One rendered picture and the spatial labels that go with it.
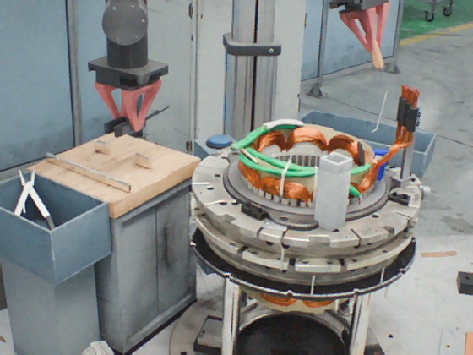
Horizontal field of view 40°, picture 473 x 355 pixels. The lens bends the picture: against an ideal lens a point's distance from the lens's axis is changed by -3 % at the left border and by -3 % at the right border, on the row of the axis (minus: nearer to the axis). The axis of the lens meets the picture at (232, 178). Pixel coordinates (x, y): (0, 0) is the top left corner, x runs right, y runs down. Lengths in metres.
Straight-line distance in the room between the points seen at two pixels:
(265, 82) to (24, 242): 0.64
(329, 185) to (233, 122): 0.60
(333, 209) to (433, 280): 0.58
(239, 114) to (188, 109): 1.89
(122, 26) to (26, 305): 0.44
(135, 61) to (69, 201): 0.23
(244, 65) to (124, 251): 0.51
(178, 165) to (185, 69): 2.18
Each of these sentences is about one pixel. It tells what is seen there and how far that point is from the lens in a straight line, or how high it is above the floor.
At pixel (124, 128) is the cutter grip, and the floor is 1.15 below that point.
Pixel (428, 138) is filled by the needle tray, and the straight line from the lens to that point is 1.26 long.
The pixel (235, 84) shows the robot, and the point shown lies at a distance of 1.34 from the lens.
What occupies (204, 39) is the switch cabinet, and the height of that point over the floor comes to 0.75.
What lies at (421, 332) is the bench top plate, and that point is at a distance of 1.20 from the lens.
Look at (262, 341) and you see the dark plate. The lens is 1.12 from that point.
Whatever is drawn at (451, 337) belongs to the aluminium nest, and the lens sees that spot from 1.18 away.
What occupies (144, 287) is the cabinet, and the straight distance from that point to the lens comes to 1.07.
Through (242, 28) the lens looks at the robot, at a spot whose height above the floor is 1.21.
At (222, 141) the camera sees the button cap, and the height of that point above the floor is 1.04.
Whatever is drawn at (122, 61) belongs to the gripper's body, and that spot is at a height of 1.25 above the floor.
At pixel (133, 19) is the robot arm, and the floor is 1.32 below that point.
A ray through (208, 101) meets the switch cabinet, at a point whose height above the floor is 0.44.
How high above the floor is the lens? 1.50
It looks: 26 degrees down
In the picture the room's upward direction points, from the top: 2 degrees clockwise
